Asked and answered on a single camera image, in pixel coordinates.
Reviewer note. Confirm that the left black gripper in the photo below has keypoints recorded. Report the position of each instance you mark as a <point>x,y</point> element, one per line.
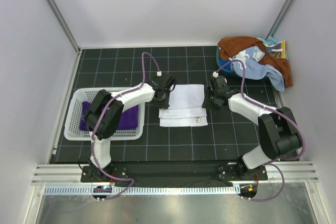
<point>165,105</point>

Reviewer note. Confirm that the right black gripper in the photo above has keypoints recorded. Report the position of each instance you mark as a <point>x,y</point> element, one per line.
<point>206,97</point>

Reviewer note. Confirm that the white towel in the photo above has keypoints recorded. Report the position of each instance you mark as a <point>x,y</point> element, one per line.
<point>185,107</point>

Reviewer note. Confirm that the purple towel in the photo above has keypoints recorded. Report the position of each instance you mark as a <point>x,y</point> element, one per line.
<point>128,121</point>

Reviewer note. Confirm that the white plastic mesh basket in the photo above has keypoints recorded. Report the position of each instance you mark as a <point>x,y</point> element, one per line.
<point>72,130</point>

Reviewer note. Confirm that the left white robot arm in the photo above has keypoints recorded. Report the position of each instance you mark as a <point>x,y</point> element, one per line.
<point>103,116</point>

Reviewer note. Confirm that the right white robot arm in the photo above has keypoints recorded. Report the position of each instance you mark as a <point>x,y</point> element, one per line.
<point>278,132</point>

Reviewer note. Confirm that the brown towel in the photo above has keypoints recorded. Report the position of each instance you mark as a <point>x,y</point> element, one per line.
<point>230,46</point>

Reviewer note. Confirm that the light blue towel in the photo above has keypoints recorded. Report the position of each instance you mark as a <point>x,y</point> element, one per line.
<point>248,62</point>

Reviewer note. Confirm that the black grid mat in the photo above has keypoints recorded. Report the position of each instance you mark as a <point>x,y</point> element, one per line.
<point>227,136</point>

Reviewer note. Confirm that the yellow patterned cloth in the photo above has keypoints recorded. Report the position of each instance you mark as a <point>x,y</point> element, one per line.
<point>279,50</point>

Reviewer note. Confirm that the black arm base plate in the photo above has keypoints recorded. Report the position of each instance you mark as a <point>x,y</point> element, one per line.
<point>173,172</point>

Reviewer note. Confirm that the white slotted cable duct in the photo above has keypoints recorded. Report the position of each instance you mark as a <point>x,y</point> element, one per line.
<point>105,190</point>

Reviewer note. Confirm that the aluminium front rail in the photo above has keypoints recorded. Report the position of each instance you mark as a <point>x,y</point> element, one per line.
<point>70,174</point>

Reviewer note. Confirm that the right aluminium corner post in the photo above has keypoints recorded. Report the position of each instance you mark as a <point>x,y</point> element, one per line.
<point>280,17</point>

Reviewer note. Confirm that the aluminium corner post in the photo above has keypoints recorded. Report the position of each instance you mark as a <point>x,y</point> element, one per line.
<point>64,26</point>
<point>280,17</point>

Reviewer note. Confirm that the left aluminium corner post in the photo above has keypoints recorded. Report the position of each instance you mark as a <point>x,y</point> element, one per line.
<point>64,26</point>

